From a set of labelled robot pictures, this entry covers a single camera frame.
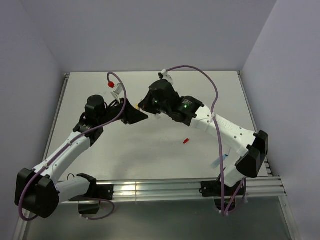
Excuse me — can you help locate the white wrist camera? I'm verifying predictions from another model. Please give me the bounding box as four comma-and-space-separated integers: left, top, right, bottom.
158, 69, 174, 85
107, 81, 123, 102

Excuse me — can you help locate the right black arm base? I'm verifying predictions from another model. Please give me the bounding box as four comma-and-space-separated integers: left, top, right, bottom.
199, 180, 241, 197

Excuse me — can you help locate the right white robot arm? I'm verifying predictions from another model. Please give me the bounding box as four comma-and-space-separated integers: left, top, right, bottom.
138, 79, 269, 195

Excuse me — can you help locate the clear blue highlighter pen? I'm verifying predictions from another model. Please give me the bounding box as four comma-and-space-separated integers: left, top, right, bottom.
210, 154, 229, 169

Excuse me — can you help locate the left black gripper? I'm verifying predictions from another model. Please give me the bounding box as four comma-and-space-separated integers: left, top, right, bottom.
98, 98, 148, 125

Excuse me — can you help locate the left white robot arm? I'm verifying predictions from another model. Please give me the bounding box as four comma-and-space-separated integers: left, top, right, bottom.
14, 95, 148, 221

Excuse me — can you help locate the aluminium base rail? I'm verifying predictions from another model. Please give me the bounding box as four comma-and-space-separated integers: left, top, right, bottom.
54, 174, 287, 205

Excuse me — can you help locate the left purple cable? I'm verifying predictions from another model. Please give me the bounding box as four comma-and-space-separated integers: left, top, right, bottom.
18, 71, 127, 222

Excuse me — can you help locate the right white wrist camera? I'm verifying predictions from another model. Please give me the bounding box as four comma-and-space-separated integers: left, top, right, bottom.
158, 69, 174, 85

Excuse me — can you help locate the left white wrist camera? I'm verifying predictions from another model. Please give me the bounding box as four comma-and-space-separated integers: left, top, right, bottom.
107, 81, 123, 102

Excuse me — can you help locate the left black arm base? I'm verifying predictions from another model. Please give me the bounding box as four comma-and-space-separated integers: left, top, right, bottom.
82, 184, 114, 200

